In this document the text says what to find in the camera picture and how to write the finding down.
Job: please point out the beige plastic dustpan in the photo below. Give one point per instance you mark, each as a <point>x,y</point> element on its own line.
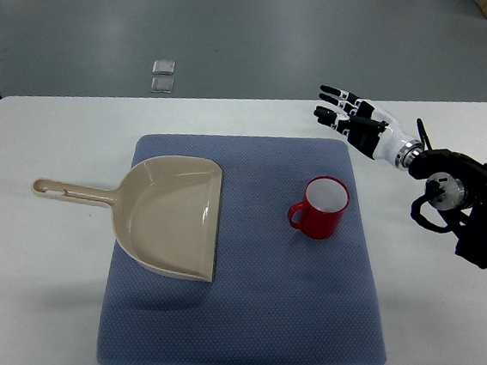
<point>165,213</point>

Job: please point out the red mug white inside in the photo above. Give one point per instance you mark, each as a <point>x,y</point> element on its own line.
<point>323,204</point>

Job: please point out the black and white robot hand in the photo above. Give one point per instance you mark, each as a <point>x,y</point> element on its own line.
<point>370,129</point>

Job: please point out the blue textured mat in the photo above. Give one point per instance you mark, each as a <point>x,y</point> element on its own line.
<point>278,297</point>

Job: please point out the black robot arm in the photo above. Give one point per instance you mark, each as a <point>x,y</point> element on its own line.
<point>454,200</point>

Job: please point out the upper silver floor plate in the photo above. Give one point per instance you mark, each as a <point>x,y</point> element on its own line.
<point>163,67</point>

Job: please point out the silver floor plate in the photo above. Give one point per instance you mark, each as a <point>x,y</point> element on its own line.
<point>163,67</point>
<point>162,85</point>

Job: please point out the lower silver floor plate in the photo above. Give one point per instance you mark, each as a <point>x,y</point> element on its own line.
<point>162,85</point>

